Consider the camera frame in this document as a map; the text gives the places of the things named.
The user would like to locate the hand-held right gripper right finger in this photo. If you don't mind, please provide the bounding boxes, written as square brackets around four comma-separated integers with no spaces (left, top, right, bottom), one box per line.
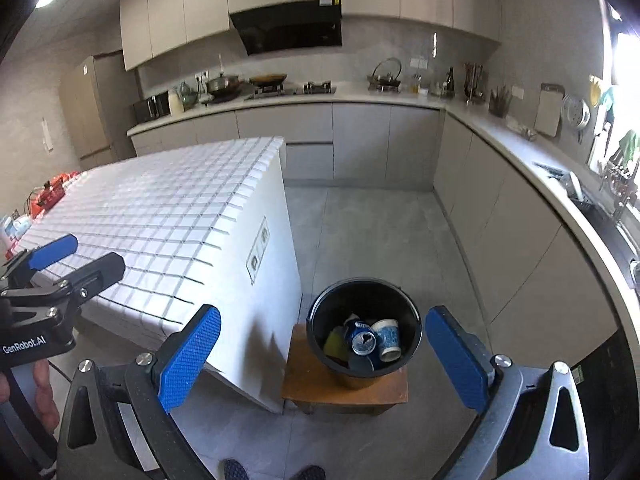
[425,305,591,480]

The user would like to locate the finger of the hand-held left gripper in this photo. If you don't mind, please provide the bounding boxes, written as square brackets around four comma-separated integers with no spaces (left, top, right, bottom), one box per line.
[30,252,126,311]
[0,234,79,289]

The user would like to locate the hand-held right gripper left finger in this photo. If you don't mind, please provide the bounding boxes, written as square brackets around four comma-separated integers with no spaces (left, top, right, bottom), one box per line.
[57,304,223,480]

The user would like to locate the blue white paper cup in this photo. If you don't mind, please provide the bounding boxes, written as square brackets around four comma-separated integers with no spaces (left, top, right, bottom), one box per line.
[371,318,402,362]

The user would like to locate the blue soda can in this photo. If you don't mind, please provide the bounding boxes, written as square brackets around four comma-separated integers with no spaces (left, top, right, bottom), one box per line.
[345,317,378,356]

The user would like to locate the black bucket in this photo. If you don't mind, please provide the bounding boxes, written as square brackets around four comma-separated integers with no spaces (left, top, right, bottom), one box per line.
[306,276,423,391]

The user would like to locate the yellow sponge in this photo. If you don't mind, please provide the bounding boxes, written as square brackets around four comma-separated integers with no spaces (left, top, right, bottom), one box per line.
[322,327,351,358]

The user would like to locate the person's left hand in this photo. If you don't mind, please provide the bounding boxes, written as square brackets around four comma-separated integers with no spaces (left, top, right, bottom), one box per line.
[31,359,62,436]

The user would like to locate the white blue container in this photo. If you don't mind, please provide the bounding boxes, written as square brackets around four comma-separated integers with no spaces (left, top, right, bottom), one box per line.
[0,215,31,253]

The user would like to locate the white checkered table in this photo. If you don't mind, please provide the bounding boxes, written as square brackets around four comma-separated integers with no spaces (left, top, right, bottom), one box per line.
[10,135,303,415]

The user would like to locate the person's left shoe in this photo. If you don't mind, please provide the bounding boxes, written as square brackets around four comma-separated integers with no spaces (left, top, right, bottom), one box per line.
[222,458,251,480]

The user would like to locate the wooden stool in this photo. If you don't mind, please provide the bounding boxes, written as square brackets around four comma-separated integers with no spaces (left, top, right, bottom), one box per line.
[281,322,409,416]

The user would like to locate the white socket panel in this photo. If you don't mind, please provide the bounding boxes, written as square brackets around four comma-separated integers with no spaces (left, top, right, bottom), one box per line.
[245,216,271,286]

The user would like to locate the beige refrigerator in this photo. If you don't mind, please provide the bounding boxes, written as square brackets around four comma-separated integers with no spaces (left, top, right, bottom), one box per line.
[59,55,138,171]

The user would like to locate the black microwave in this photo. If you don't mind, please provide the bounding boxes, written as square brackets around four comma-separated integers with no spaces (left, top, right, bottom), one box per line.
[132,92,171,125]

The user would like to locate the kitchen sink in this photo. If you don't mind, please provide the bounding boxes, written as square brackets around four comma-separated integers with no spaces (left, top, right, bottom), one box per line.
[570,195,640,281]

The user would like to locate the wok with lid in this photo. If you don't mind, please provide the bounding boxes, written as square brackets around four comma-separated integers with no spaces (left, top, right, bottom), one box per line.
[205,72,243,101]

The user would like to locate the grey kitchen counter cabinets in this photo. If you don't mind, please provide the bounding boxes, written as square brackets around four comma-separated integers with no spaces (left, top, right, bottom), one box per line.
[126,82,640,396]

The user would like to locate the dish drying rack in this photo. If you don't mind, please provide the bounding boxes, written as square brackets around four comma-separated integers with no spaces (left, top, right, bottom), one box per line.
[597,157,640,201]

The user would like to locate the black utensil holder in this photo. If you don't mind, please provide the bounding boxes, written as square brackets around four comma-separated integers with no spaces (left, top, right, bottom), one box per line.
[488,86,512,118]

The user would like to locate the beige upper cabinets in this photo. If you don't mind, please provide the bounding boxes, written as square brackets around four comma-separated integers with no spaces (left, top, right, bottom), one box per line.
[119,0,503,72]

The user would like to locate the white cutting board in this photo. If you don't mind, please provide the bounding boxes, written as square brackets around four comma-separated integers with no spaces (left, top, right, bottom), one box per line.
[533,83,566,138]

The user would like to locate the round metal steamer plate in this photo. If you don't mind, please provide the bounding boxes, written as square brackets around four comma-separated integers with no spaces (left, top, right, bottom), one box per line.
[561,94,592,143]

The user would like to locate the hanging utensil rack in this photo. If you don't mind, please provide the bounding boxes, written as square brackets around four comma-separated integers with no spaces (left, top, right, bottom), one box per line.
[462,62,487,105]

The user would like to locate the black gas stove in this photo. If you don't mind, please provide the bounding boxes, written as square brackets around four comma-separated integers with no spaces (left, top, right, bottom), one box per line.
[252,81,337,98]

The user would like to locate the black range hood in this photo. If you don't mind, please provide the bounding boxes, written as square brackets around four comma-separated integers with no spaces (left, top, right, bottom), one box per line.
[228,0,344,57]

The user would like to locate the bright window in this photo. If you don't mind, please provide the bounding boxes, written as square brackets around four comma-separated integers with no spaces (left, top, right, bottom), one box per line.
[587,0,640,176]

